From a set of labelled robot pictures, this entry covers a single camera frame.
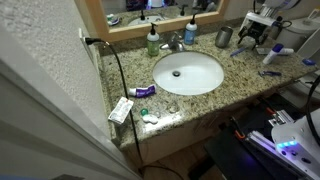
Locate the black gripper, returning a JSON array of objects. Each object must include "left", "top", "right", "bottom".
[{"left": 237, "top": 22, "right": 269, "bottom": 51}]

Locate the blue toothbrush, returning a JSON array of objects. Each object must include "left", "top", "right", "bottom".
[{"left": 229, "top": 47, "right": 248, "bottom": 58}]

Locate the white bottle with blue cap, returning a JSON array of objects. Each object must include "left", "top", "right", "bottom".
[{"left": 262, "top": 43, "right": 285, "bottom": 65}]

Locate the silver metal cup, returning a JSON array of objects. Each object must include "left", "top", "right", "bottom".
[{"left": 214, "top": 25, "right": 234, "bottom": 49}]

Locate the white squeeze tube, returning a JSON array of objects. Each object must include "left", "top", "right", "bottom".
[{"left": 255, "top": 47, "right": 295, "bottom": 56}]

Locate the white toilet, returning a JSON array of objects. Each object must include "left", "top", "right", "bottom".
[{"left": 276, "top": 16, "right": 320, "bottom": 58}]

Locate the blue soap pump bottle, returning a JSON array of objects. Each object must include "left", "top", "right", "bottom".
[{"left": 183, "top": 13, "right": 198, "bottom": 46}]

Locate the blue floss box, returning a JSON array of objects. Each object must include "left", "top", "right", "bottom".
[{"left": 301, "top": 58, "right": 317, "bottom": 67}]

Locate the white oval sink basin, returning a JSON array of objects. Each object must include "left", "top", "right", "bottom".
[{"left": 152, "top": 50, "right": 225, "bottom": 97}]

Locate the orange and black clamp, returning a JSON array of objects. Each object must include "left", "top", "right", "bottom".
[
  {"left": 229, "top": 116, "right": 248, "bottom": 141},
  {"left": 265, "top": 106, "right": 278, "bottom": 117}
]

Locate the chrome faucet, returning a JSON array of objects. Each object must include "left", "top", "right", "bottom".
[{"left": 159, "top": 31, "right": 186, "bottom": 53}]

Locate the green soap pump bottle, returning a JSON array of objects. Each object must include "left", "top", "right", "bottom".
[{"left": 146, "top": 22, "right": 161, "bottom": 57}]

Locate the wood framed mirror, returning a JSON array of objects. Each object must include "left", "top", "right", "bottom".
[{"left": 74, "top": 0, "right": 231, "bottom": 43}]

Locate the purple toothpaste tube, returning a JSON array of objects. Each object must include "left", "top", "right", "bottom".
[{"left": 128, "top": 83, "right": 158, "bottom": 99}]

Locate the black robot platform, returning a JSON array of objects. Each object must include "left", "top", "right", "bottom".
[{"left": 204, "top": 94, "right": 320, "bottom": 180}]

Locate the wooden vanity cabinet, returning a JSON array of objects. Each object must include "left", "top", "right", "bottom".
[{"left": 121, "top": 88, "right": 271, "bottom": 166}]

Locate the green and white lens case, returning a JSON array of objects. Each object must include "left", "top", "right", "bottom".
[{"left": 139, "top": 108, "right": 159, "bottom": 125}]

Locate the white door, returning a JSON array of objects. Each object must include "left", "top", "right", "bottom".
[{"left": 0, "top": 26, "right": 141, "bottom": 180}]

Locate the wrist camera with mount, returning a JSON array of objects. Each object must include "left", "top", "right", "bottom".
[{"left": 246, "top": 11, "right": 278, "bottom": 28}]

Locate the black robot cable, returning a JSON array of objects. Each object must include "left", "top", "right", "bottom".
[{"left": 304, "top": 74, "right": 320, "bottom": 148}]

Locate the aluminium mounting rail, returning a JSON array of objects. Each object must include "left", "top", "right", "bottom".
[{"left": 246, "top": 109, "right": 320, "bottom": 180}]

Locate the black power cable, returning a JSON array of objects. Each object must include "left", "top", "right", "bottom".
[{"left": 84, "top": 37, "right": 186, "bottom": 180}]

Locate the white wall outlet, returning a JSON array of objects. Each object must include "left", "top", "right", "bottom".
[{"left": 78, "top": 28, "right": 96, "bottom": 64}]

